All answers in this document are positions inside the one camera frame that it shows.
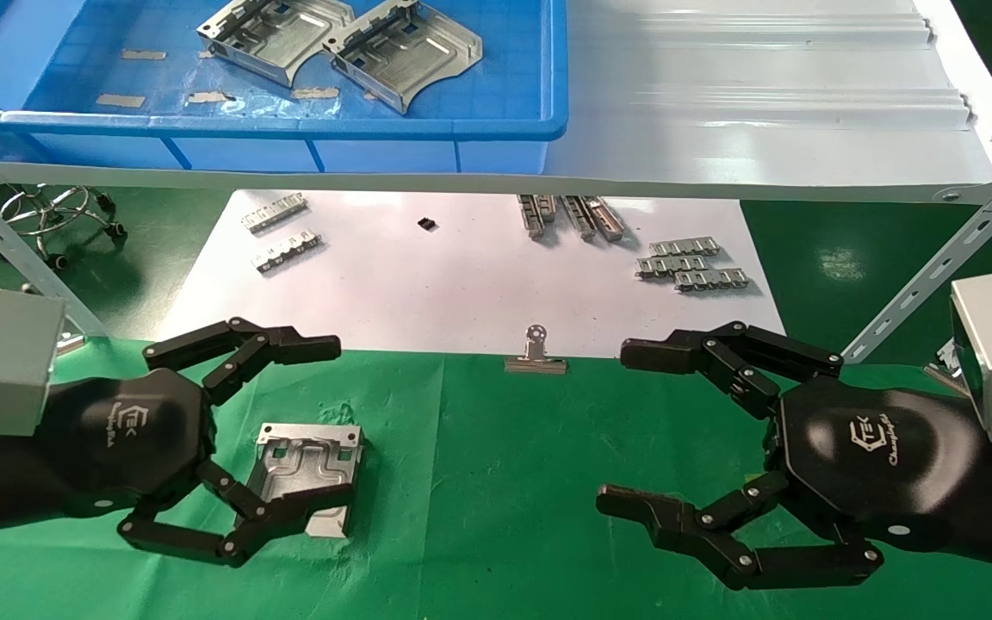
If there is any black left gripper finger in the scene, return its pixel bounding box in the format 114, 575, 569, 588
117, 459, 356, 567
143, 317, 343, 406

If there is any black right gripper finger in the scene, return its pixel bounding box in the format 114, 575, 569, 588
620, 321, 844, 421
596, 469, 884, 592

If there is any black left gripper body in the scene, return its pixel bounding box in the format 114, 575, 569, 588
46, 369, 214, 518

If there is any small metal strip part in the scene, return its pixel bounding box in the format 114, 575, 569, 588
253, 228, 323, 273
635, 255, 710, 279
649, 239, 722, 257
242, 192, 308, 233
674, 268, 752, 293

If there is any white metal shelving rack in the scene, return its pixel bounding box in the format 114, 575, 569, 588
0, 0, 992, 364

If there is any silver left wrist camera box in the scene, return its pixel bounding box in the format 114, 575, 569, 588
0, 288, 66, 447

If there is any stamped metal bracket part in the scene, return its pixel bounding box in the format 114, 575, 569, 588
324, 0, 484, 113
252, 422, 365, 539
197, 0, 356, 87

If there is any blue plastic bin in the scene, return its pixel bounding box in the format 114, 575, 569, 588
0, 0, 568, 173

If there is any green cloth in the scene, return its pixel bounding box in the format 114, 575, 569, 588
0, 338, 992, 620

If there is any chrome stool base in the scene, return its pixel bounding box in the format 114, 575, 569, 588
0, 183, 127, 268

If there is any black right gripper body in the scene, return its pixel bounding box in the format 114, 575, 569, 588
776, 375, 983, 552

